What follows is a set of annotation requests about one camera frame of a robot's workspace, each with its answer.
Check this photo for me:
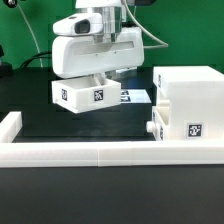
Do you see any white drawer cabinet box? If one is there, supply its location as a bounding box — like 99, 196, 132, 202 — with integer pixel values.
153, 66, 224, 141

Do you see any white drawer tray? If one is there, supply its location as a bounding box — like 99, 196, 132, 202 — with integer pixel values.
146, 106, 166, 141
52, 76, 121, 113

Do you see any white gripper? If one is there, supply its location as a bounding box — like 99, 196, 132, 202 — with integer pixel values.
52, 27, 144, 79

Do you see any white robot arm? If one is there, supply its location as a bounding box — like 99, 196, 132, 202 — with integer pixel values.
52, 0, 156, 79

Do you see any black cable with connector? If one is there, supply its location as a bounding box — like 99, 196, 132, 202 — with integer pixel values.
19, 51, 54, 69

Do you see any white front drawer tray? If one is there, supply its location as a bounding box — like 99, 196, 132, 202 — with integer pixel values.
146, 106, 166, 141

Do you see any white marker tag sheet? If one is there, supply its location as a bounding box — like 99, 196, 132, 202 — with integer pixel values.
121, 89, 151, 103

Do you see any white thin cable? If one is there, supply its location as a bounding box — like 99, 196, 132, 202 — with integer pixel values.
16, 3, 44, 69

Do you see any black device at left edge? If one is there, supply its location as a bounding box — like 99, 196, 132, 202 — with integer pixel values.
0, 45, 13, 78

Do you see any white U-shaped fence wall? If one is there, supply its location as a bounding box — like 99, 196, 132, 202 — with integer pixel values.
0, 112, 224, 168

